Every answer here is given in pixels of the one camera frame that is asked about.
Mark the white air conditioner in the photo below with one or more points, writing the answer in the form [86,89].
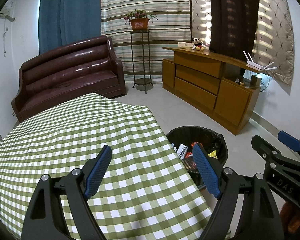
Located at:
[6,12]

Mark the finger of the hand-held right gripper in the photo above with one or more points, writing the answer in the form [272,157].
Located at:
[290,138]
[262,150]

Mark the beige patterned curtain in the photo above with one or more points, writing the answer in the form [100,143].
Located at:
[272,30]

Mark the striped curtain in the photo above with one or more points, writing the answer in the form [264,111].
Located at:
[165,10]

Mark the wooden cabinet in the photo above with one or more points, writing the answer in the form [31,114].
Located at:
[230,102]

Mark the white router with antennas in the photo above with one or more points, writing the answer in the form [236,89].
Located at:
[253,65]

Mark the mouse plush toy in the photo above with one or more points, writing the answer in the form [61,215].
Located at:
[197,44]

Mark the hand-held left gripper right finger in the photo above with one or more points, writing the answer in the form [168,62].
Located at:
[206,172]

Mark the potted plant in orange pot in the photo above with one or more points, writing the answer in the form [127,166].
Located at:
[139,23]

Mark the black metal plant stand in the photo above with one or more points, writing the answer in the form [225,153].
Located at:
[143,82]

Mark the small dark box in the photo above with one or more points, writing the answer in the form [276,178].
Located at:
[255,81]

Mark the flat white box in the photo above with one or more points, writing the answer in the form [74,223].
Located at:
[185,45]

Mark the green checked tablecloth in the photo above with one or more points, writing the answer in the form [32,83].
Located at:
[90,125]

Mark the yellow wrapper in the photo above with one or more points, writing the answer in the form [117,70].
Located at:
[212,154]

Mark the dark brown leather sofa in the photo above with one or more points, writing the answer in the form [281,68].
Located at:
[65,75]

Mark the blue curtain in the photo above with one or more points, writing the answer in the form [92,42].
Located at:
[70,12]

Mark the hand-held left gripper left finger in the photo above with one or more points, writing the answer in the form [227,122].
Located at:
[97,172]

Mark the round bin with black bag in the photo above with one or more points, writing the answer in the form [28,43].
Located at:
[215,140]

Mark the dark curtain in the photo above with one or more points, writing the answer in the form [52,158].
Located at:
[232,17]

